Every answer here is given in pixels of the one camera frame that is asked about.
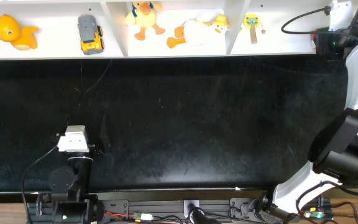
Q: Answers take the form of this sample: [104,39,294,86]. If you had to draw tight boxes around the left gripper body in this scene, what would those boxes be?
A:
[85,142,106,156]

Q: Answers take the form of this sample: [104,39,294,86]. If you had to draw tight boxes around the grey and yellow toy truck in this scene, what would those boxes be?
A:
[76,13,106,56]

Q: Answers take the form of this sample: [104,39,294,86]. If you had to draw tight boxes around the yellow rubber duck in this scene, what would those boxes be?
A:
[0,14,39,52]

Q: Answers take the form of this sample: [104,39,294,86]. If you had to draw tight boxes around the yellow rattle drum toy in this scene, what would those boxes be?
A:
[239,13,267,45]

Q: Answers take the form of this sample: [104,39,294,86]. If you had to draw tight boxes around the white shelf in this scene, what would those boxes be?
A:
[0,0,358,60]

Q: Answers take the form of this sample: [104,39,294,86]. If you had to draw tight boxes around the yellow plush duck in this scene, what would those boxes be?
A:
[125,1,167,42]

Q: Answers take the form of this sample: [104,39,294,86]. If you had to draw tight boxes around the white plush duck with hat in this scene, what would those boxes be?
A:
[166,14,230,49]

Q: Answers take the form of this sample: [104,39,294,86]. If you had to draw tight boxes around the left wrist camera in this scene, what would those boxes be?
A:
[57,124,90,154]

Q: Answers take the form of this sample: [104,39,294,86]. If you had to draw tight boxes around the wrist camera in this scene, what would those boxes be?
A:
[57,124,90,154]
[328,0,354,32]

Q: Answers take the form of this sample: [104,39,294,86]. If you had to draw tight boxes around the black cable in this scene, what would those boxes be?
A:
[21,144,59,224]
[280,6,358,224]

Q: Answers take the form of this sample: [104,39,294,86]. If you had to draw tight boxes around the mounting rail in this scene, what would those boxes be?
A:
[26,194,358,224]

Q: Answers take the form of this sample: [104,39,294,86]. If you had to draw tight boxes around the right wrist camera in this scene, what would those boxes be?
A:
[328,0,354,32]

